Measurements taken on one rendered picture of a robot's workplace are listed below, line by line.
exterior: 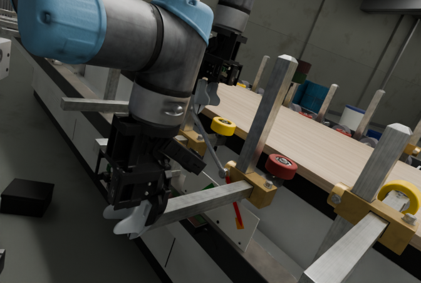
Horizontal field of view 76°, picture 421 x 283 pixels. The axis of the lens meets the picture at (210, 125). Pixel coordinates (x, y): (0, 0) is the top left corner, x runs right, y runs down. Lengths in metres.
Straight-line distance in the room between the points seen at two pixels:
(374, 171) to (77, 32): 0.49
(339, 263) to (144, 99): 0.29
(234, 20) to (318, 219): 0.57
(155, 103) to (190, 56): 0.07
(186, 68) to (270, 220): 0.69
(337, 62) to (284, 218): 8.75
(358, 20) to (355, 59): 1.16
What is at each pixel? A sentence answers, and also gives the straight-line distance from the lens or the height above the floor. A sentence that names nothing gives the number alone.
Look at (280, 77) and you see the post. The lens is 0.62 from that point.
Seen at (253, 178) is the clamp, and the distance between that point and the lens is 0.67.
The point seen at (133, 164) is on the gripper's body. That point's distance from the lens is 0.37.
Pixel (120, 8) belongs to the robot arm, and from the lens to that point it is 0.28.
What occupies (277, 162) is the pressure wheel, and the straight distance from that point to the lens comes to 0.72.
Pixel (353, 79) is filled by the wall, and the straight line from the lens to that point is 10.07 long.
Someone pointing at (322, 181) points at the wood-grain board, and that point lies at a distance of 0.79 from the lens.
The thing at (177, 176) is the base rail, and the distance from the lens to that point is 0.90.
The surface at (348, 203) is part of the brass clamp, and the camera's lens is 0.57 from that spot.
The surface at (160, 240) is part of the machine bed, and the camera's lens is 1.40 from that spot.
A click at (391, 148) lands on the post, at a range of 0.54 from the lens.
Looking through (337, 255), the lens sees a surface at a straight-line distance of 0.38.
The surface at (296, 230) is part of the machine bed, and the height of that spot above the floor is 0.71.
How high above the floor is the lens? 1.15
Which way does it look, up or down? 17 degrees down
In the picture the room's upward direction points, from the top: 19 degrees clockwise
